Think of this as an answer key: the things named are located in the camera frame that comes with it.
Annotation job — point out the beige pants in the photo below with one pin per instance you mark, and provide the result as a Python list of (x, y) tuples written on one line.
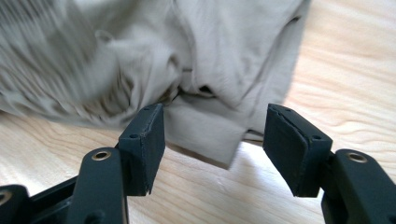
[(140, 56)]

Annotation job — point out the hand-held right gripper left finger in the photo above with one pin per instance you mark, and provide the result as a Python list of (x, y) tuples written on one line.
[(143, 152)]

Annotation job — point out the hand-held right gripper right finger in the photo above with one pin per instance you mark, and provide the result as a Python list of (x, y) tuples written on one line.
[(295, 152)]

